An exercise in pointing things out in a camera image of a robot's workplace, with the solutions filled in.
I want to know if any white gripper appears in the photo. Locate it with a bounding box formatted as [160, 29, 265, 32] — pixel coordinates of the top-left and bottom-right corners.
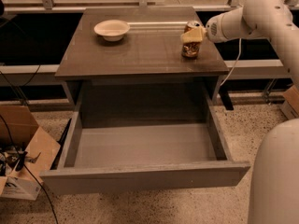
[180, 15, 227, 44]

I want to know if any orange soda can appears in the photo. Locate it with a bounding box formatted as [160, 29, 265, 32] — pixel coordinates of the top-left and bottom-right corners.
[181, 20, 204, 60]

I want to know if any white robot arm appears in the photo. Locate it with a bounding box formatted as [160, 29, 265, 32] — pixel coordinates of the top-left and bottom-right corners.
[180, 0, 299, 224]

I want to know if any grey cabinet with top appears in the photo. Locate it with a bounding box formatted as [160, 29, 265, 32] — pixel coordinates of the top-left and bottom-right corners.
[55, 7, 228, 111]

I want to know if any open grey top drawer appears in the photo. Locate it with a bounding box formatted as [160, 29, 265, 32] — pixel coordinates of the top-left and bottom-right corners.
[41, 82, 250, 195]

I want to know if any white paper bowl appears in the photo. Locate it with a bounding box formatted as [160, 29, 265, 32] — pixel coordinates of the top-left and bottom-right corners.
[93, 20, 130, 42]

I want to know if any cardboard box on right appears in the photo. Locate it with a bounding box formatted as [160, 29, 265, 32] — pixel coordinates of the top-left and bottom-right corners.
[280, 85, 299, 119]

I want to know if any cardboard box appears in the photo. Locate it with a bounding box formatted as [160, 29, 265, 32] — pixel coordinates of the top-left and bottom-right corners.
[0, 105, 60, 200]
[280, 85, 299, 119]

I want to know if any cardboard box on left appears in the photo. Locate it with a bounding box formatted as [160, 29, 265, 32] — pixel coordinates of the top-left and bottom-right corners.
[0, 105, 60, 200]

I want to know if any white cable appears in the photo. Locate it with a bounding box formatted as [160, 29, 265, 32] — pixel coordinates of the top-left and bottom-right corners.
[219, 37, 243, 88]

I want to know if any black cable on floor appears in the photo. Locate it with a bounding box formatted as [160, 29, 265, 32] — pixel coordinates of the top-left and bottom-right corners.
[0, 114, 60, 224]

